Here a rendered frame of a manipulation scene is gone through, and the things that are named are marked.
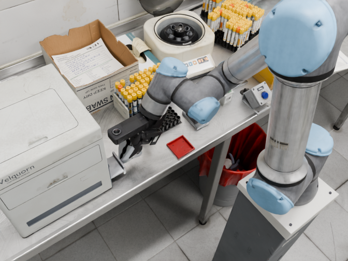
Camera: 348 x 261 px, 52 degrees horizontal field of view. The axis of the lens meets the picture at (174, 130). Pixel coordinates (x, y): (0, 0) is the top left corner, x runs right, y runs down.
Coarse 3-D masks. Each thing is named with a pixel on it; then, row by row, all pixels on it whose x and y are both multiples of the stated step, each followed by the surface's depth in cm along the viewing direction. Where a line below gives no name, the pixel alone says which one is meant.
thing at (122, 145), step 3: (123, 141) 107; (126, 141) 106; (129, 141) 107; (120, 144) 108; (123, 144) 107; (126, 144) 106; (129, 144) 110; (120, 147) 108; (123, 147) 107; (126, 147) 108; (120, 150) 108; (123, 150) 108; (120, 153) 108; (123, 153) 109; (120, 156) 109
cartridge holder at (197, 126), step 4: (184, 112) 127; (184, 116) 127; (188, 116) 125; (188, 120) 126; (192, 120) 124; (192, 124) 125; (196, 124) 124; (200, 124) 124; (204, 124) 124; (196, 128) 123
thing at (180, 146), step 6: (180, 138) 121; (168, 144) 119; (174, 144) 119; (180, 144) 120; (186, 144) 120; (174, 150) 118; (180, 150) 118; (186, 150) 118; (192, 150) 118; (180, 156) 116
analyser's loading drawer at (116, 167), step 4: (112, 152) 109; (112, 156) 111; (116, 156) 109; (108, 160) 110; (112, 160) 110; (116, 160) 110; (120, 160) 108; (112, 164) 109; (116, 164) 109; (120, 164) 108; (112, 168) 108; (116, 168) 108; (120, 168) 108; (124, 168) 107; (112, 172) 107; (116, 172) 107; (120, 172) 108; (124, 172) 109; (112, 176) 107
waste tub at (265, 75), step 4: (264, 68) 133; (260, 72) 136; (264, 72) 134; (268, 72) 132; (252, 76) 141; (256, 76) 139; (260, 76) 137; (264, 76) 135; (268, 76) 133; (272, 76) 131; (256, 80) 140; (260, 80) 138; (264, 80) 136; (268, 80) 134; (272, 80) 132; (268, 84) 135; (272, 84) 135; (272, 88) 137
